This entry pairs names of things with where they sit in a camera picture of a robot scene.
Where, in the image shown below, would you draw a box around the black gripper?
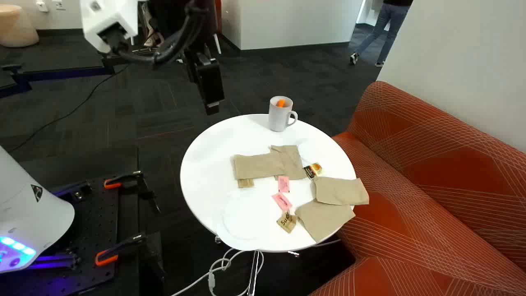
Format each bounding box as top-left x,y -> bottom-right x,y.
185,51 -> 224,115

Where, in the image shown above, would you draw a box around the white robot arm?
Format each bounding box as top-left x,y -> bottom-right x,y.
80,0 -> 224,113

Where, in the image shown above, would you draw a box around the white ceramic mug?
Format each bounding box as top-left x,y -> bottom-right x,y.
269,95 -> 298,131

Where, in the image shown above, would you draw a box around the small tan packet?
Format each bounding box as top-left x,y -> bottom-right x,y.
237,179 -> 255,187

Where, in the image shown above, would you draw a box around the large tan napkin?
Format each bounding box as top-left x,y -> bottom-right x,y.
232,145 -> 306,179

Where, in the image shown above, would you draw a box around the white counter cabinet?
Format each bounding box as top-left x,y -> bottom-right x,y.
221,0 -> 364,51

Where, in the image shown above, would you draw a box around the pink sweetener packet upper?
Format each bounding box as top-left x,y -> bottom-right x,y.
278,176 -> 290,192

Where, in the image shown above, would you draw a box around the pink sweetener packet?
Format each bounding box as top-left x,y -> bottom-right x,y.
278,176 -> 290,192
274,194 -> 292,212

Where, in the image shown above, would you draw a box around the round white table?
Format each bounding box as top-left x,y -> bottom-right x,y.
180,113 -> 357,253

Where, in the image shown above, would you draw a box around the pink sweetener packet lower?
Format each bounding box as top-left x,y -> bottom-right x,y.
274,194 -> 292,212

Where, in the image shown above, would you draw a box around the dark small packet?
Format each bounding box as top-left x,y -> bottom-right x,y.
305,163 -> 323,177

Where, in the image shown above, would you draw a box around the brown tea bag packet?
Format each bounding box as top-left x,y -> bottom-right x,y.
277,212 -> 298,233

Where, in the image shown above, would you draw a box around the tan napkin right upper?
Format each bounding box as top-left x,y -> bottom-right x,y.
315,177 -> 371,205

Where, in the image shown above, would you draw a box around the tan napkin right lower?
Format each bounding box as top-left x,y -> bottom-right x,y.
297,201 -> 356,242

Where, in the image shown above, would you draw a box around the person in jeans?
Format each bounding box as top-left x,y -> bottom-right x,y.
349,0 -> 413,67

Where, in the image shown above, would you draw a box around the white device with lights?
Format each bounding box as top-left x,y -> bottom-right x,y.
0,146 -> 76,273

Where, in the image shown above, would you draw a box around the beige round stool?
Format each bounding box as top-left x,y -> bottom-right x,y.
0,3 -> 40,48

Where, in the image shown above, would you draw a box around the orange patterned sofa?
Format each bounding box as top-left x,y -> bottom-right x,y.
313,80 -> 526,296

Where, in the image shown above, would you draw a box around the black floor cable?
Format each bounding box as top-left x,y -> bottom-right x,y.
11,67 -> 126,151

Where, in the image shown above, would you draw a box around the orange handled clamp upper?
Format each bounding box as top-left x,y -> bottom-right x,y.
103,169 -> 162,214

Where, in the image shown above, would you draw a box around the orange handled clamp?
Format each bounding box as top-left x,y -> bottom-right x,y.
103,169 -> 162,214
94,235 -> 145,268

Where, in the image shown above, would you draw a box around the white cables under table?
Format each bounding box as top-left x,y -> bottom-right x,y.
172,247 -> 303,296

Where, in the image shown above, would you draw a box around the orange handled clamp lower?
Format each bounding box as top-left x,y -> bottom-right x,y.
94,235 -> 145,268

